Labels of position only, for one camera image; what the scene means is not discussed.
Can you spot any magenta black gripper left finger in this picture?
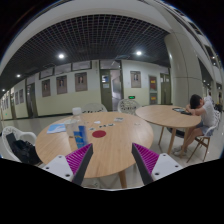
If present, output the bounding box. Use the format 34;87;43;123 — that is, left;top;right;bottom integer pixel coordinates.
42;143;94;187

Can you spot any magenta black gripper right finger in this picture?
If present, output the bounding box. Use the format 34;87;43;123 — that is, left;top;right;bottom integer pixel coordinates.
131;142;184;186

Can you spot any clear plastic water bottle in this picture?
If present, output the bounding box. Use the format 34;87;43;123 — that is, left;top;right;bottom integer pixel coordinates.
71;107;88;148

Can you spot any red round coaster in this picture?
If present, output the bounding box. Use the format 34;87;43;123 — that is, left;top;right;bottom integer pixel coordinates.
92;130;106;138

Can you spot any blue booklet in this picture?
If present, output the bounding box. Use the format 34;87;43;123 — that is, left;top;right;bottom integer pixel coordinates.
47;124;66;134

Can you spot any round wooden table near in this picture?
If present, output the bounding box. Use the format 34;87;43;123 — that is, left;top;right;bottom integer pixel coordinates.
35;112;154;188

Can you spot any round wooden table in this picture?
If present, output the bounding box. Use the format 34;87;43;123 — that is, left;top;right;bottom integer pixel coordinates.
136;105;201;153
35;112;154;188

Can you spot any round wooden table far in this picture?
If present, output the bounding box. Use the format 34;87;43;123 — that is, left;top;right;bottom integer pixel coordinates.
136;105;201;153

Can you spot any small card on table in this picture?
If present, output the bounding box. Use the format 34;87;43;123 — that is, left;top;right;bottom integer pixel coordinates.
114;117;124;122

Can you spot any black bag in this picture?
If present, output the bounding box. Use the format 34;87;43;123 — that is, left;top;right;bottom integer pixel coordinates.
7;134;41;165

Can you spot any white lattice chair left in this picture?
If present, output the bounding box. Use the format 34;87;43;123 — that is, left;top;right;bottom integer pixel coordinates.
82;103;107;113

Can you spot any white lattice chair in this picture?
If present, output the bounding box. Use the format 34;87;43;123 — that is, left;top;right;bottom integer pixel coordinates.
82;103;107;113
118;99;140;115

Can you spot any white lattice chair right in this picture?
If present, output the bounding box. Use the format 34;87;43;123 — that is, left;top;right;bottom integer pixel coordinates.
118;99;140;115

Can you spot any dark tablet on table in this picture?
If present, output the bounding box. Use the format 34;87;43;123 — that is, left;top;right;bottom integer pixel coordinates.
172;108;185;113

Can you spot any white chair with black bag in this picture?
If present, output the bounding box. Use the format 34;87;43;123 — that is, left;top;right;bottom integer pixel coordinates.
2;126;36;162

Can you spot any wooden folding chair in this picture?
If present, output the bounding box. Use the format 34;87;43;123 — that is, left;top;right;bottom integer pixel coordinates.
187;110;220;163

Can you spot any person in white shirt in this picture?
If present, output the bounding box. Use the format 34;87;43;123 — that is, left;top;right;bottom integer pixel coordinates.
173;93;217;158

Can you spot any framed portrait near door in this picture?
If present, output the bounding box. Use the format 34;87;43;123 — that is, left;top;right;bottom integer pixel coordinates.
130;71;141;88

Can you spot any framed portrait on wall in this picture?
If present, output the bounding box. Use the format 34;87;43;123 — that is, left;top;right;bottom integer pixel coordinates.
75;72;88;92

